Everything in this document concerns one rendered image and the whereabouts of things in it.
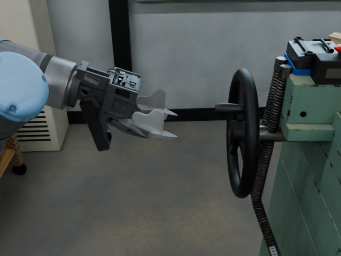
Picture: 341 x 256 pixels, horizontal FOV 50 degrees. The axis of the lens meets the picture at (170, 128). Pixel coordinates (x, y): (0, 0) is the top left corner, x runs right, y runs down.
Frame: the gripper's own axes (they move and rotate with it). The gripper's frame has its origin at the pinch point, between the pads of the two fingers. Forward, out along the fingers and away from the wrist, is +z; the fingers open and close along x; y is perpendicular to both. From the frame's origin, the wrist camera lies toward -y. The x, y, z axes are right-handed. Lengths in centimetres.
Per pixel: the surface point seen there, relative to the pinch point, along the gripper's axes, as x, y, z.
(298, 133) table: 1.4, 6.8, 25.0
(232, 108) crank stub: 1.8, 7.3, 10.1
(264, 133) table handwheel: 7.1, 1.3, 21.5
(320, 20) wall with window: 145, 5, 85
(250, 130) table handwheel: -2.9, 6.7, 13.7
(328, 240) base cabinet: -8.9, -9.4, 38.6
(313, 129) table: 1.6, 8.8, 27.4
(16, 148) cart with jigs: 85, -93, -49
